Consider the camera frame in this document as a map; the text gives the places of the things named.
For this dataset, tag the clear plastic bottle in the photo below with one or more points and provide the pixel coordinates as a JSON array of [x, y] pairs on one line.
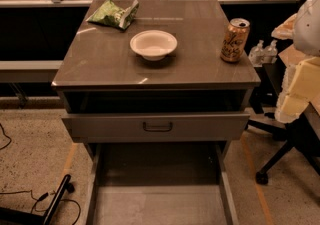
[[270, 52], [256, 54]]

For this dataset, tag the open grey bottom drawer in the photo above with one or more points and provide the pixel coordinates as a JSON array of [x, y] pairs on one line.
[[160, 184]]

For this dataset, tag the grey drawer cabinet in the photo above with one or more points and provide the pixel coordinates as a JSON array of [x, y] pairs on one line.
[[160, 80]]

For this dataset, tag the clear plastic bottle left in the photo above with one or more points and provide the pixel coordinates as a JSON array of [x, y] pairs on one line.
[[256, 54]]

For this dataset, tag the green jalapeno chip bag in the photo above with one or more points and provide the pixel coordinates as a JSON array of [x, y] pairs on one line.
[[109, 14]]

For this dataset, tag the yellow foam block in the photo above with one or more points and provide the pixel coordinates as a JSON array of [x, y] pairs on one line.
[[301, 84]]

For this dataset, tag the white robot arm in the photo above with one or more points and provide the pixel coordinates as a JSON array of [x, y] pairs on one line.
[[306, 31]]

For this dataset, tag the black stand leg with wheel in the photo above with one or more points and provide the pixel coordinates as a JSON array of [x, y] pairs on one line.
[[15, 217]]

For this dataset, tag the black office chair base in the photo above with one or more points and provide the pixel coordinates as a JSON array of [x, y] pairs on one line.
[[299, 135]]

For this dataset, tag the black drawer handle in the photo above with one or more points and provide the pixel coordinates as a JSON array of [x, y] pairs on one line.
[[157, 128]]

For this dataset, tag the grey middle drawer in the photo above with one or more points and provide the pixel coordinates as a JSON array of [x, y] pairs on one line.
[[187, 127]]

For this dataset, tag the orange soda can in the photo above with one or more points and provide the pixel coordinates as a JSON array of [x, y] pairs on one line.
[[235, 40]]

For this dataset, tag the clear plastic bottle right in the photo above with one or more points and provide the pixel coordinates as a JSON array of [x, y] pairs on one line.
[[270, 52]]

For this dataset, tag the white paper bowl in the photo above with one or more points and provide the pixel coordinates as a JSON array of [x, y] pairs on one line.
[[153, 45]]

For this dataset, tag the brown side table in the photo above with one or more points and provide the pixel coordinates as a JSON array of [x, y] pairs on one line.
[[312, 113]]

